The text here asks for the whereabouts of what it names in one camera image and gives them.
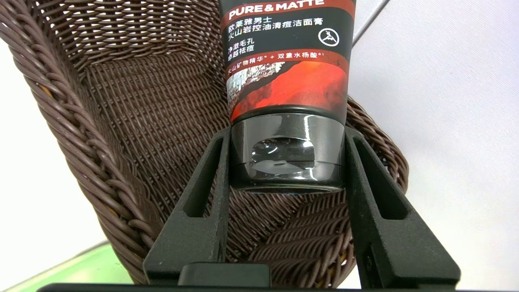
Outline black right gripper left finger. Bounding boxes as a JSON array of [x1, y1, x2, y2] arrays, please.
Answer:
[[143, 127, 232, 284]]

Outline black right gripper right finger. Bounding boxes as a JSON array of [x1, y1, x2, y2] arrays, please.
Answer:
[[344, 126, 461, 288]]

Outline black red face wash tube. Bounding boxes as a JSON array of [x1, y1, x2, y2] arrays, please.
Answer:
[[219, 0, 357, 194]]

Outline dark brown wicker basket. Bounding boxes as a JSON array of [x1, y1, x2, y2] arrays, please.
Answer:
[[0, 0, 409, 289]]

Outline light green plastic tray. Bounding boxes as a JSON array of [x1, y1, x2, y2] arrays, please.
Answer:
[[0, 242, 134, 292]]

